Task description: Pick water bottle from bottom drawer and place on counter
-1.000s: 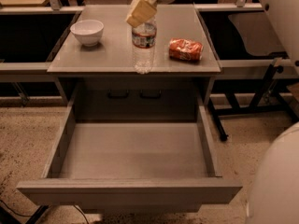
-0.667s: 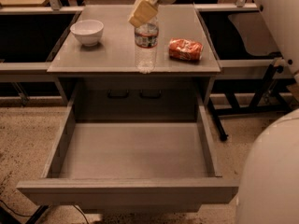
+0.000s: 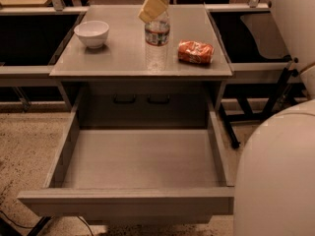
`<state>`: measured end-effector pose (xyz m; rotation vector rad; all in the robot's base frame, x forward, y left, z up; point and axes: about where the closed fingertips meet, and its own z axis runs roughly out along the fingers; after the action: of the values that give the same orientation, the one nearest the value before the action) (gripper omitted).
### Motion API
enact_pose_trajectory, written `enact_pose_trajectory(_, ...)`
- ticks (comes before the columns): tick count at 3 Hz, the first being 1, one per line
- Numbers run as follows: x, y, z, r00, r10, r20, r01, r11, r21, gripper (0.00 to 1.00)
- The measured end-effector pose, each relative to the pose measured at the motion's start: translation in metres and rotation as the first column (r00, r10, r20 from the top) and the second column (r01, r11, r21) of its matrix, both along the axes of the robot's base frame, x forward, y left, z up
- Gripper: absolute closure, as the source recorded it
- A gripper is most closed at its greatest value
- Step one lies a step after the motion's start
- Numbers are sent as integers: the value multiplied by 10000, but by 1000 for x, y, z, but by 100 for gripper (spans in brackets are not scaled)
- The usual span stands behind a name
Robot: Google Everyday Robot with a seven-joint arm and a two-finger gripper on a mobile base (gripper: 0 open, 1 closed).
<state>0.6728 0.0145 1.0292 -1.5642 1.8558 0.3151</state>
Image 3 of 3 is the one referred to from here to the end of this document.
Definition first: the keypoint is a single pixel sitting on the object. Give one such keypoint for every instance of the white ceramic bowl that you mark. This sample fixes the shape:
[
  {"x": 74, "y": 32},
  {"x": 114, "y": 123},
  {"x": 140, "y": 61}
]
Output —
[{"x": 93, "y": 34}]

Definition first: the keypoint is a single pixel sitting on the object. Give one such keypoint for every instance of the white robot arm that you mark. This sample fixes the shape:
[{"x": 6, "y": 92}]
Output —
[{"x": 274, "y": 191}]

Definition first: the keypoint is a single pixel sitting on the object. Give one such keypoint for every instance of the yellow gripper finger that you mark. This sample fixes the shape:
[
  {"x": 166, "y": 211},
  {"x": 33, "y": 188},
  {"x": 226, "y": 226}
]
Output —
[{"x": 151, "y": 9}]

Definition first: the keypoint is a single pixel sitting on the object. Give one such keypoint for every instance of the black drawer handle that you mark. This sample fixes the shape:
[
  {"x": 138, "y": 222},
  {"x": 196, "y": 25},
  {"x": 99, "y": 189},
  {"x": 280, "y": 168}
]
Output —
[
  {"x": 158, "y": 99},
  {"x": 124, "y": 98}
]

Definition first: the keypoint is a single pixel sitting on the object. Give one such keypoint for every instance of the grey cabinet counter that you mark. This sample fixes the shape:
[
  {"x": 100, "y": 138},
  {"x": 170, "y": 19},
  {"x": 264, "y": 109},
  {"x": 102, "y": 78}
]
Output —
[{"x": 119, "y": 67}]

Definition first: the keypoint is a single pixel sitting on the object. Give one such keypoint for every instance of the clear plastic water bottle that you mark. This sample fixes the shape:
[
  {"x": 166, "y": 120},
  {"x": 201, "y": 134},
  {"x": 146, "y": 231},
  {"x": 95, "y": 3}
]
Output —
[{"x": 156, "y": 37}]

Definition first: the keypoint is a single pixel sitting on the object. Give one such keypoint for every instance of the left black drawer handle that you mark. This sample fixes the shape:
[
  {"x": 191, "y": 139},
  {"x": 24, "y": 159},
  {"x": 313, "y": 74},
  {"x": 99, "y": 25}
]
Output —
[{"x": 124, "y": 98}]

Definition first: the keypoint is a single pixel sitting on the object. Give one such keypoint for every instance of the black folding table stand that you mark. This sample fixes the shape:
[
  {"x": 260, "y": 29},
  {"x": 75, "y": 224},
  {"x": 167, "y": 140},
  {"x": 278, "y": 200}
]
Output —
[{"x": 257, "y": 102}]

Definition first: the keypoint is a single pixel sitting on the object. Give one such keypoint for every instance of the left grey side table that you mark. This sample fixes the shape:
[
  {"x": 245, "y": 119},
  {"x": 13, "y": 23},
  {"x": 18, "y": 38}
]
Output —
[{"x": 31, "y": 42}]

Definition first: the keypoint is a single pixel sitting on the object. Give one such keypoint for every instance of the grey open bottom drawer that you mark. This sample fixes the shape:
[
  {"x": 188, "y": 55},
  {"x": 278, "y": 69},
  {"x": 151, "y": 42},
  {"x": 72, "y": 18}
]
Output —
[{"x": 137, "y": 176}]

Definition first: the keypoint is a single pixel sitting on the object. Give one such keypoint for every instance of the orange snack bag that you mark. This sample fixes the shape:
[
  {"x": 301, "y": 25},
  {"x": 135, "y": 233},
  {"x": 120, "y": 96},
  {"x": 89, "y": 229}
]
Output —
[{"x": 195, "y": 52}]

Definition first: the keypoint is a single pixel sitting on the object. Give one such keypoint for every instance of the right black drawer handle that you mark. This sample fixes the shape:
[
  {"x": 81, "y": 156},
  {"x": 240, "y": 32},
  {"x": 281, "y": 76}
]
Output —
[{"x": 158, "y": 99}]

